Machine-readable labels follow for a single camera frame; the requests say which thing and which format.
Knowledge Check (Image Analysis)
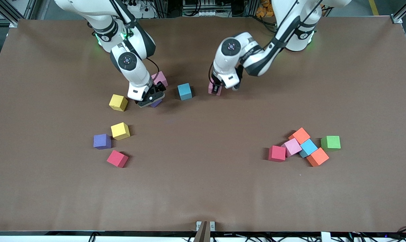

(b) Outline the pink foam cube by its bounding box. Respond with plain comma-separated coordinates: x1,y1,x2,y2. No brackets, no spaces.
152,71,168,88
280,138,302,158
208,82,223,96

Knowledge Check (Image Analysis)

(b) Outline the blue foam cube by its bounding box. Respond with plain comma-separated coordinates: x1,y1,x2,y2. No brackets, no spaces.
299,138,319,158
177,83,193,101

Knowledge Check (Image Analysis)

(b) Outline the red foam cube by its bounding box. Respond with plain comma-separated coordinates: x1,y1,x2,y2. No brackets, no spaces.
269,145,287,162
106,150,129,168

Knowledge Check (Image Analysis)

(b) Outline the yellow foam cube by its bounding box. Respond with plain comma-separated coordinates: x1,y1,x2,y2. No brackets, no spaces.
109,94,129,112
110,122,131,140

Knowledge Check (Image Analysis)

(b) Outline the white power strip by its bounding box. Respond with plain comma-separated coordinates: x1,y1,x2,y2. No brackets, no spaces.
127,0,156,19

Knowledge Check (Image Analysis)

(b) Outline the orange object pile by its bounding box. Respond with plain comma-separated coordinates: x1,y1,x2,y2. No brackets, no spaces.
256,0,275,18

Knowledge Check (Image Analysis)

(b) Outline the orange foam cube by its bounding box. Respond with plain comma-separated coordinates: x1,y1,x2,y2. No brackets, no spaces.
288,127,311,145
306,147,330,167

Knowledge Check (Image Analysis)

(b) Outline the brown table mat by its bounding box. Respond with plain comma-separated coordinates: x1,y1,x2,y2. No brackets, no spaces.
0,17,406,232

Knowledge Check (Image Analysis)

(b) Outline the green foam cube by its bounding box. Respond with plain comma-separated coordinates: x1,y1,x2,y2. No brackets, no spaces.
321,135,341,150

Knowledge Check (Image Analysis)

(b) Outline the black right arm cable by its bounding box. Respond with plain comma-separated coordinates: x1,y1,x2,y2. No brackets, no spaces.
146,57,160,82

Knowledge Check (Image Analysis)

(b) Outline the small metal bracket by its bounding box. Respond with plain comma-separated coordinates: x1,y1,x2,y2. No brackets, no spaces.
196,221,215,232

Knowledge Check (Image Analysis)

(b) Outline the brown post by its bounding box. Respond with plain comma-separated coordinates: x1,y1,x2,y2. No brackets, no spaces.
193,221,208,242

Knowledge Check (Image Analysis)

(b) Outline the aluminium frame profile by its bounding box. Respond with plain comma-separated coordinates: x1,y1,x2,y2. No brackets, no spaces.
0,0,39,27
391,0,406,24

